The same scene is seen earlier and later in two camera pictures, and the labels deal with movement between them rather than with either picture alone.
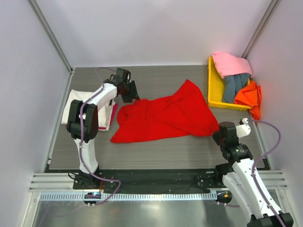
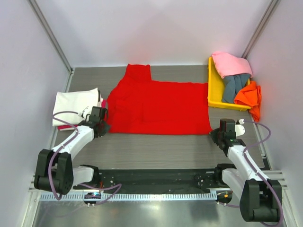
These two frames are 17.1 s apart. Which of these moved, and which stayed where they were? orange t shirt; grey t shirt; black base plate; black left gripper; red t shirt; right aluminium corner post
Moved: red t shirt; black left gripper
Stayed: grey t shirt; orange t shirt; black base plate; right aluminium corner post
